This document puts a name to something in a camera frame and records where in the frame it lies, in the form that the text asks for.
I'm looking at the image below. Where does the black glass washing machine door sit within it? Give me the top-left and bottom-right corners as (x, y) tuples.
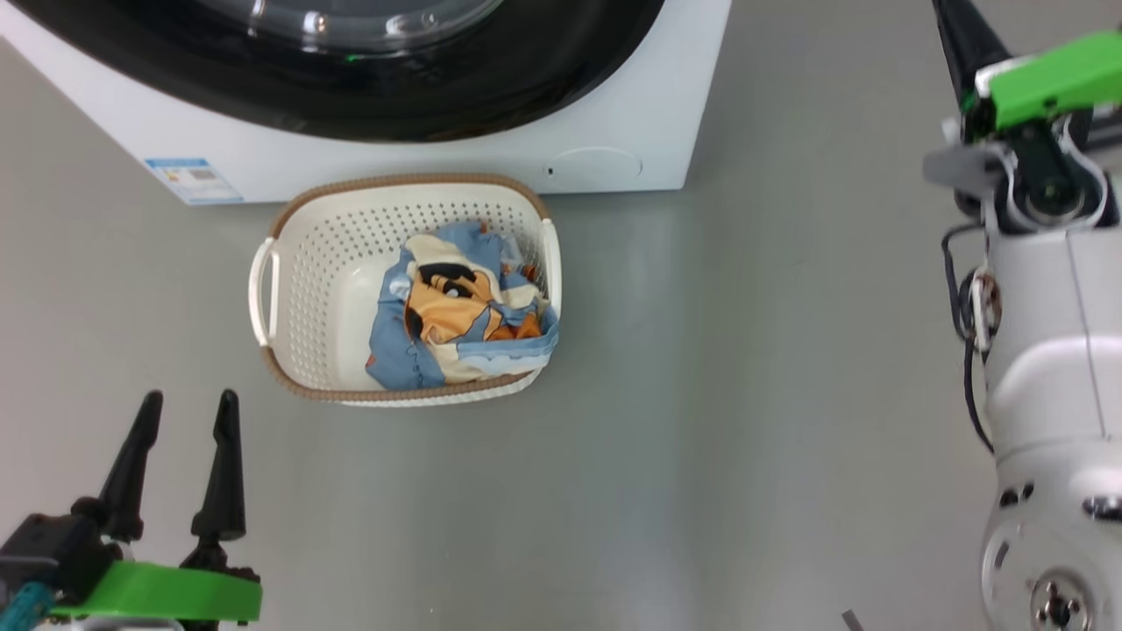
(9, 0), (667, 143)

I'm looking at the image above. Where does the blue energy label sticker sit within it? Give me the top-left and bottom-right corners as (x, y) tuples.
(145, 158), (245, 205)

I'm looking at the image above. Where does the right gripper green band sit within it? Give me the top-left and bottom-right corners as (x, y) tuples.
(932, 0), (1122, 148)

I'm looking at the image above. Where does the teal left camera connector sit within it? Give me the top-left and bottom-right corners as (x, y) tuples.
(0, 581), (55, 631)

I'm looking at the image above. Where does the cream perforated laundry basket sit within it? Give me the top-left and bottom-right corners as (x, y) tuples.
(248, 173), (563, 408)

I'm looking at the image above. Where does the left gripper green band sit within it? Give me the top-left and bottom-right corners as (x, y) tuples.
(48, 389), (263, 631)

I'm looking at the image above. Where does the white front-load washing machine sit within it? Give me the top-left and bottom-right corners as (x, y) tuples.
(0, 0), (733, 207)

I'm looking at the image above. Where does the cream and blue cartoon shirt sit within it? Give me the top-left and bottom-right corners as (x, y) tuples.
(386, 221), (560, 384)

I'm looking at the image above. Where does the round washer filter cover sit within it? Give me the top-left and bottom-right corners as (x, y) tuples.
(543, 146), (643, 187)

